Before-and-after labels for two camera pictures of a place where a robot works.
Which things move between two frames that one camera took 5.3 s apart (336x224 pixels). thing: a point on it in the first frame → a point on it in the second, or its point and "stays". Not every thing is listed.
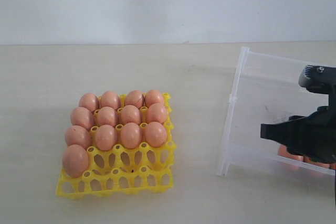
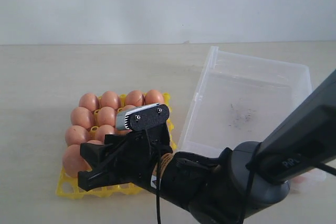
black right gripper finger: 296,118 → 97,154
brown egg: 81,116 stays
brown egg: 109,98 stays
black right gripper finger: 298,135 → 110,173
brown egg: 89,100 stays
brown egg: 77,135 stays
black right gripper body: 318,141 → 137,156
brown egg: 134,97 stays
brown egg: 75,161 stays
